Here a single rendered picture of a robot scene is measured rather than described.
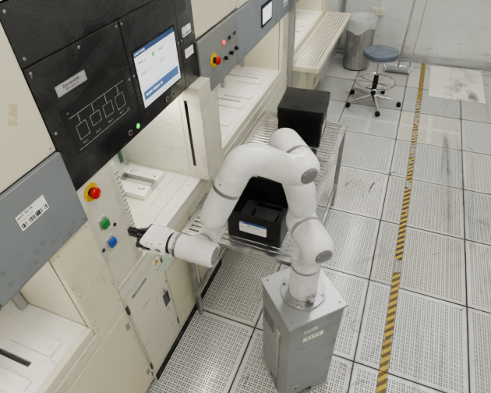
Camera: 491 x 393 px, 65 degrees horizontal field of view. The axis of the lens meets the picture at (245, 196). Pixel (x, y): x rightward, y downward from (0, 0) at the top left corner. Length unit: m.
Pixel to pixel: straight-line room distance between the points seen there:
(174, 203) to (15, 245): 0.96
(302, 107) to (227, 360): 1.55
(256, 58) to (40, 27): 2.32
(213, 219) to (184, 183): 0.95
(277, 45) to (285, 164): 2.20
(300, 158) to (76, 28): 0.73
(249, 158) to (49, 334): 1.05
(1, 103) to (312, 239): 0.99
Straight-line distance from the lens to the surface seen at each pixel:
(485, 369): 2.70
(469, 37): 5.85
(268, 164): 1.09
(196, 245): 1.27
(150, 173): 2.17
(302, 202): 1.25
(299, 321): 1.66
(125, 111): 1.47
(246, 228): 1.86
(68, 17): 1.26
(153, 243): 1.34
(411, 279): 2.89
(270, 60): 3.27
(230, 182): 1.10
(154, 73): 1.59
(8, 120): 1.14
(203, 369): 2.42
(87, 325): 1.67
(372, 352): 2.52
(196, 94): 1.83
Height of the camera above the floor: 2.19
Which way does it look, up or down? 42 degrees down
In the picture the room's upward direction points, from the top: 3 degrees counter-clockwise
